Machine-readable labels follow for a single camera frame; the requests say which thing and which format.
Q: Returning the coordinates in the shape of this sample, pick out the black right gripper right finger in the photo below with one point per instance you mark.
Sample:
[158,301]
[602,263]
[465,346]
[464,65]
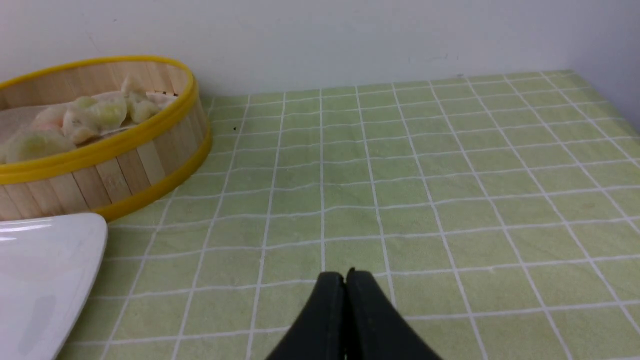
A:
[375,329]

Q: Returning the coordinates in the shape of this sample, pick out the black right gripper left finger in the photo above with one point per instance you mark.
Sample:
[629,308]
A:
[316,333]

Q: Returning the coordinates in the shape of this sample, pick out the white square plate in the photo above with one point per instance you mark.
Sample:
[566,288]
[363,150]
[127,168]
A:
[48,267]

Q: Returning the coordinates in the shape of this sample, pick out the green checkered tablecloth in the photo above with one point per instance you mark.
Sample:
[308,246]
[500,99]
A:
[500,215]

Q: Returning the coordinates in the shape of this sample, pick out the large pale dumpling right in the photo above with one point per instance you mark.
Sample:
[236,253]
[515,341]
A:
[140,111]

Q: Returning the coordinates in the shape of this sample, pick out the bamboo steamer basket yellow rim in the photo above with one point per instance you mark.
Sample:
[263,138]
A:
[122,173]

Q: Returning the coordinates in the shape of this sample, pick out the pale dumpling top steamer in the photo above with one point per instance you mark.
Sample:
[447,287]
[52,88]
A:
[133,89]

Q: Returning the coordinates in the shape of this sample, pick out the large green dumpling centre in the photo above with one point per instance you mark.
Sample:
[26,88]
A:
[103,114]

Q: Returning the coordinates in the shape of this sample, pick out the white dumpling centre steamer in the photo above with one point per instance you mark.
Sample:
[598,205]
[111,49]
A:
[80,126]

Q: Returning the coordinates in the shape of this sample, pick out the green dumpling front steamer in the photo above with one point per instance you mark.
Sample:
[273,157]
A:
[31,145]

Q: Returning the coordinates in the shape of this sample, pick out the pink dumpling in steamer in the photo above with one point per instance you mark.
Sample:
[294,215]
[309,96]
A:
[56,118]

